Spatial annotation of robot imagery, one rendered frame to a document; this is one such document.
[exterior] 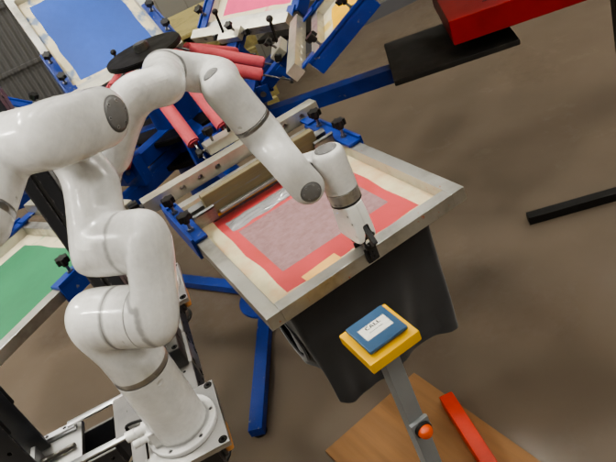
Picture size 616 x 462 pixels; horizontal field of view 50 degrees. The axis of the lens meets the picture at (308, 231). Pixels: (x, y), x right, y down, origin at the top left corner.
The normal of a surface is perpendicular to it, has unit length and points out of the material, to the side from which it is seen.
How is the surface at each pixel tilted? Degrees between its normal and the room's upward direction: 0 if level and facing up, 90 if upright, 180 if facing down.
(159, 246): 87
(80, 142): 98
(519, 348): 0
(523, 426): 0
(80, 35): 32
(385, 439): 0
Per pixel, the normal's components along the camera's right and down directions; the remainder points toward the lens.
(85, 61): -0.04, -0.47
